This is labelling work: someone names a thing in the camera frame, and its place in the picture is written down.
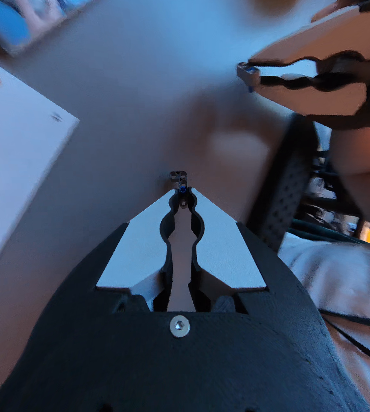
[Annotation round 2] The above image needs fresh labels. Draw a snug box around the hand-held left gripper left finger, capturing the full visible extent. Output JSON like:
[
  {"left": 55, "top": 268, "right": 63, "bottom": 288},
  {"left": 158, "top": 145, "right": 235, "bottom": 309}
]
[{"left": 96, "top": 189, "right": 179, "bottom": 312}]

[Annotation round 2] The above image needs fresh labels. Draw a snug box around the grey desk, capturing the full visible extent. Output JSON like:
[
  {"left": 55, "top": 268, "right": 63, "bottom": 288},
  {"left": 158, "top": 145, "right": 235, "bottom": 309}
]
[{"left": 0, "top": 0, "right": 301, "bottom": 412}]

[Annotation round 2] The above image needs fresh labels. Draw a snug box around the person's right forearm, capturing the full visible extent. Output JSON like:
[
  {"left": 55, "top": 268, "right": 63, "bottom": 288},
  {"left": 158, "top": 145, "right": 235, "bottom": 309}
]
[{"left": 328, "top": 121, "right": 370, "bottom": 223}]

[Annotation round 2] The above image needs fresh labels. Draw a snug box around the black lanyard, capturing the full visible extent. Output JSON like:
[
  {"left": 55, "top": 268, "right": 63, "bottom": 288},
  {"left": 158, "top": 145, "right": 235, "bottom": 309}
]
[{"left": 318, "top": 309, "right": 370, "bottom": 371}]

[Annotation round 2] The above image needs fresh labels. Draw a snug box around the person's white t-shirt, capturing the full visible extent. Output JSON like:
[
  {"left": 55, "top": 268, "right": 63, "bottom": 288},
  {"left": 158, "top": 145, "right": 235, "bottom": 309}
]
[{"left": 278, "top": 232, "right": 370, "bottom": 412}]

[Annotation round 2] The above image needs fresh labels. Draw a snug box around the black perforated chair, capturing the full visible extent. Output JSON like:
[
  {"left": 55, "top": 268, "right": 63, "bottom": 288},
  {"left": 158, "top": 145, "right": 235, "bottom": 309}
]
[{"left": 248, "top": 113, "right": 365, "bottom": 255}]

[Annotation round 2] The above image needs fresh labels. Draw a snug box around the blue manual booklet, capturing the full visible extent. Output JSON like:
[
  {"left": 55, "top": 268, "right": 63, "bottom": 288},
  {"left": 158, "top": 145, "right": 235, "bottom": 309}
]
[{"left": 0, "top": 0, "right": 92, "bottom": 57}]

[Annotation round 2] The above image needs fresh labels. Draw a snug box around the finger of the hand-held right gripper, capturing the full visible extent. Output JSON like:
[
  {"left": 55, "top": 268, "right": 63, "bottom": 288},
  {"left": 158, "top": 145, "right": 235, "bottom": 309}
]
[
  {"left": 248, "top": 5, "right": 370, "bottom": 68},
  {"left": 256, "top": 76, "right": 368, "bottom": 117}
]

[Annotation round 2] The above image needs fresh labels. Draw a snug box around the open instruction booklet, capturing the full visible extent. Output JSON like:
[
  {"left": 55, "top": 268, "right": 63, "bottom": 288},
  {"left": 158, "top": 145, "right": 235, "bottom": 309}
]
[{"left": 0, "top": 53, "right": 80, "bottom": 287}]

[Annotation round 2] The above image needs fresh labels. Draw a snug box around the person's right hand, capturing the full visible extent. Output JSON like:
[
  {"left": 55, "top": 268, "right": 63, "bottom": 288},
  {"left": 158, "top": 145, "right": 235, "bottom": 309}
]
[{"left": 312, "top": 0, "right": 361, "bottom": 22}]

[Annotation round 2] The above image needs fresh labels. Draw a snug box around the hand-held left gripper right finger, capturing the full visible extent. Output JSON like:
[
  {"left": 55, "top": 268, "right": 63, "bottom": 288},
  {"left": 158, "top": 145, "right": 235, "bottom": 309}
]
[{"left": 187, "top": 187, "right": 267, "bottom": 312}]

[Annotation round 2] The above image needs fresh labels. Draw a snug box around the dark grey angled beam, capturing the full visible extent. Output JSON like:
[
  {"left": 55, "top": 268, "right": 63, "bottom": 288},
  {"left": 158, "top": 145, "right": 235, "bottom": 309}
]
[{"left": 168, "top": 171, "right": 189, "bottom": 208}]

